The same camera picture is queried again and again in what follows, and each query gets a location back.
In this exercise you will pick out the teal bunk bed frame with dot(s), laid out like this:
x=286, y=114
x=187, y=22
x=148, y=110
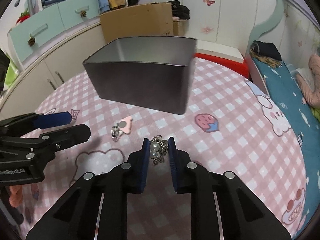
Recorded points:
x=270, y=17

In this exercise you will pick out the small silver earring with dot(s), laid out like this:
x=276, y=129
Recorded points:
x=115, y=131

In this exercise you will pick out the folded dark clothes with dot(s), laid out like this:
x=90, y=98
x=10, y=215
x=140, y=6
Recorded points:
x=266, y=48

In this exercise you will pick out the pink pillow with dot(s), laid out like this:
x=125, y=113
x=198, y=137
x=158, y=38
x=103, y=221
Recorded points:
x=312, y=85

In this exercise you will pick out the pine cone ornament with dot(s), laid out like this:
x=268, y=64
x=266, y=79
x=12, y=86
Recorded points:
x=83, y=13
x=31, y=41

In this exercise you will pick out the pink checked cartoon tablecloth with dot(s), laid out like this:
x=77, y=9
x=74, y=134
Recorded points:
x=225, y=142

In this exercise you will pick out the blue printed bedsheet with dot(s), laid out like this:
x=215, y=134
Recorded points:
x=287, y=97

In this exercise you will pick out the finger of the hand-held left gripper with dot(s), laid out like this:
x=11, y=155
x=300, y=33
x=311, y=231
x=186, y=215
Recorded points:
x=72, y=135
x=52, y=120

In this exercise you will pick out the teal drawer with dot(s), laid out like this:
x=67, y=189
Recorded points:
x=72, y=17
x=37, y=45

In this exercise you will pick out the folded tan clothes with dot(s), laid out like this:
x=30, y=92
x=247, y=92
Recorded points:
x=272, y=62

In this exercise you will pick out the person's left hand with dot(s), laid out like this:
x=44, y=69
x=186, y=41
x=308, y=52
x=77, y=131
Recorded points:
x=15, y=196

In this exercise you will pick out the grey metal box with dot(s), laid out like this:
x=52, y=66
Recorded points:
x=140, y=87

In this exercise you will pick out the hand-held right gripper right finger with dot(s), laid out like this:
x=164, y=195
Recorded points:
x=173, y=160

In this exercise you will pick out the green package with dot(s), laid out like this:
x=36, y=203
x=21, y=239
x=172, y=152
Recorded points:
x=10, y=73

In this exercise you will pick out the red stool with white top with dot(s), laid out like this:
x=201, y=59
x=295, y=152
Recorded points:
x=240, y=66

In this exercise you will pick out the pale pink butterfly sticker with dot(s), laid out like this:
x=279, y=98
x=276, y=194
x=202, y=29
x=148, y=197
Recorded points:
x=206, y=29

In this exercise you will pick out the black clothes pile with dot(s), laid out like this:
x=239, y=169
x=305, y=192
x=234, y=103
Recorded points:
x=181, y=11

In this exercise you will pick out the small cardboard box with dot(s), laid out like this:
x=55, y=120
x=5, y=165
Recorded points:
x=178, y=27

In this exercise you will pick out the strawberry plush toy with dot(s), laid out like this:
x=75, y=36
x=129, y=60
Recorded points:
x=23, y=17

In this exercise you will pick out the white pillow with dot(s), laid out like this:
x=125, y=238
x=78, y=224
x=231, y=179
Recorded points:
x=303, y=73

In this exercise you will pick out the large cardboard box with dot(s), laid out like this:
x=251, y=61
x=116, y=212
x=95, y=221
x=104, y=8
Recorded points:
x=130, y=22

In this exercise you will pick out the dark pink butterfly sticker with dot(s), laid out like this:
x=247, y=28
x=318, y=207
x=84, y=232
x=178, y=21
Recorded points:
x=208, y=0

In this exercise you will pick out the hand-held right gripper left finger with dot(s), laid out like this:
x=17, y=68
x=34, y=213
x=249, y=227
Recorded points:
x=143, y=160

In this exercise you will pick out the white wardrobe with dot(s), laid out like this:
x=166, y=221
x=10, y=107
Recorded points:
x=225, y=17

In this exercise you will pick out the white low cabinet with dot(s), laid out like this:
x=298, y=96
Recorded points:
x=30, y=77

